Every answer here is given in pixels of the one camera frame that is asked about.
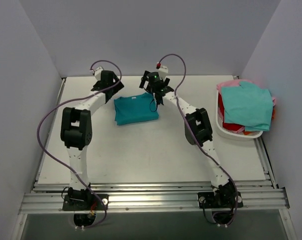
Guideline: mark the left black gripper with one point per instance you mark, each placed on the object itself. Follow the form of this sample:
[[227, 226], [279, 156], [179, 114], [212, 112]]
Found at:
[[115, 85]]

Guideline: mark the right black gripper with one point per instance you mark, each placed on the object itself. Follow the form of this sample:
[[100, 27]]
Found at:
[[144, 79]]

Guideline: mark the teal t-shirt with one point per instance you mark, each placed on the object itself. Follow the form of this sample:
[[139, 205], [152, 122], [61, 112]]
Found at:
[[135, 109]]

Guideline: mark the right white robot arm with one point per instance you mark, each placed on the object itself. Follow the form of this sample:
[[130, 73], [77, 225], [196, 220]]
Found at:
[[197, 129]]

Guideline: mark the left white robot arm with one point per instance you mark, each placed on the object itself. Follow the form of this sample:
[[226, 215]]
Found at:
[[77, 133]]

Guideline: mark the red t-shirt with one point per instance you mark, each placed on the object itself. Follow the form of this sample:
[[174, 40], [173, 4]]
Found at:
[[235, 128]]

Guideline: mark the light turquoise t-shirt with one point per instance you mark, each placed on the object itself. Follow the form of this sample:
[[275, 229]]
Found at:
[[255, 118]]

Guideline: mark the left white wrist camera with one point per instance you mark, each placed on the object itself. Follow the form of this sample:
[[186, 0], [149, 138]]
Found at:
[[97, 73]]

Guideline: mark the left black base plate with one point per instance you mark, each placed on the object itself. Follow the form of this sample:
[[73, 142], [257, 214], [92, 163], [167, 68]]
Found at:
[[98, 203]]

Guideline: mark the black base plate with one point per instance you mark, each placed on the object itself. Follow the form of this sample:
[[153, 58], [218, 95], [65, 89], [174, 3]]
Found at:
[[219, 200], [98, 203]]

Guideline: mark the aluminium rail frame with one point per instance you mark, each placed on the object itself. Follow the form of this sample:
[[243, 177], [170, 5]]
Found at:
[[150, 167]]

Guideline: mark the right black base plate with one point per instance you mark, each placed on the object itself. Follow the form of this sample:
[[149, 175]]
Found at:
[[219, 200]]

